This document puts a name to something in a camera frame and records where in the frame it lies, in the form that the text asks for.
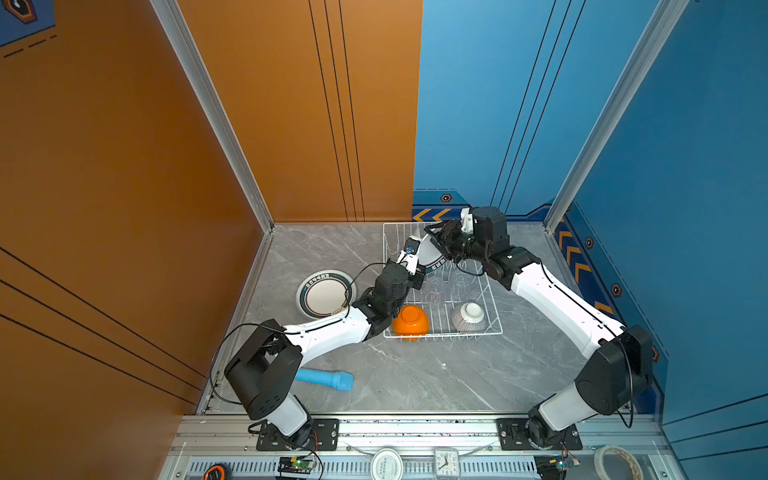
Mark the aluminium corner post left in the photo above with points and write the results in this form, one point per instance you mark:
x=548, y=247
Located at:
x=177, y=31

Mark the striped ceramic bowl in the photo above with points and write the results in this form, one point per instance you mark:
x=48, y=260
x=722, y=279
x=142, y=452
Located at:
x=469, y=318

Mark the aluminium corner post right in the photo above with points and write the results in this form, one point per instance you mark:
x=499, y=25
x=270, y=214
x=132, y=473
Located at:
x=650, y=43

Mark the green circuit board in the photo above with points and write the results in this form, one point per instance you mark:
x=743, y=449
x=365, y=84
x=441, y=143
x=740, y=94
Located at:
x=296, y=468

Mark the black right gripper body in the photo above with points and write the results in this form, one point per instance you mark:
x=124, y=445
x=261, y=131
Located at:
x=466, y=246

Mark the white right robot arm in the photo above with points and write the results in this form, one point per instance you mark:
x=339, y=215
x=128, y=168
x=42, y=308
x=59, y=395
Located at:
x=619, y=359

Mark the orange black tape measure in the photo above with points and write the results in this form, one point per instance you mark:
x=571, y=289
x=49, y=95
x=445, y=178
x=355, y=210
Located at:
x=217, y=472

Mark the clear glass tumbler right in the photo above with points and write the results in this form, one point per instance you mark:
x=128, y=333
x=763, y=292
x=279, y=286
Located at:
x=460, y=284

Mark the aluminium corner post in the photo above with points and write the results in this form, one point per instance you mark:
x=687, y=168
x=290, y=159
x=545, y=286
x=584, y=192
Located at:
x=177, y=31
x=650, y=43

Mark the white plate teal rim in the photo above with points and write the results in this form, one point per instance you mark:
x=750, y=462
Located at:
x=325, y=293

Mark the blue toy microphone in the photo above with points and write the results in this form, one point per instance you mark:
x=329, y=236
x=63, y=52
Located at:
x=341, y=381

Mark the small white alarm clock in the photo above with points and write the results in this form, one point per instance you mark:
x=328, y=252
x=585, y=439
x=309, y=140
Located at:
x=446, y=464

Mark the white wire dish rack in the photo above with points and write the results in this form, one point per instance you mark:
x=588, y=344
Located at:
x=394, y=236

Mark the roll of white tape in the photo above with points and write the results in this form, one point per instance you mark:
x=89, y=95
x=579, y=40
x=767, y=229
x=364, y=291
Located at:
x=614, y=462

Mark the orange bowl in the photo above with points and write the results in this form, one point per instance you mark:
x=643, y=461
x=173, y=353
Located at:
x=411, y=321

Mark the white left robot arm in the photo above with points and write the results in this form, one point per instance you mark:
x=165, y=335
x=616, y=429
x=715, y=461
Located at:
x=264, y=368

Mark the clear glass tumbler middle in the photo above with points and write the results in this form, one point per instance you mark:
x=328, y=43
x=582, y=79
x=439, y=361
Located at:
x=433, y=291

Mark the clear glass tumbler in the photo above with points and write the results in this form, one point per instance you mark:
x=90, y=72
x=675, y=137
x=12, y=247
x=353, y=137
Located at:
x=460, y=284
x=433, y=291

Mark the small circuit board right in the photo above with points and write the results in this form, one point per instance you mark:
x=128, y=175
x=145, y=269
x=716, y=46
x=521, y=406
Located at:
x=555, y=467

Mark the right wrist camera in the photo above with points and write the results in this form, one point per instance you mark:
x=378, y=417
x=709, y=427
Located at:
x=484, y=223

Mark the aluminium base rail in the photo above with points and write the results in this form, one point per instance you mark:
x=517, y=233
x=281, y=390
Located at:
x=491, y=446

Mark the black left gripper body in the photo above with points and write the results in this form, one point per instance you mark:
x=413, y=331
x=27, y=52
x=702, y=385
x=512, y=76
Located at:
x=405, y=288

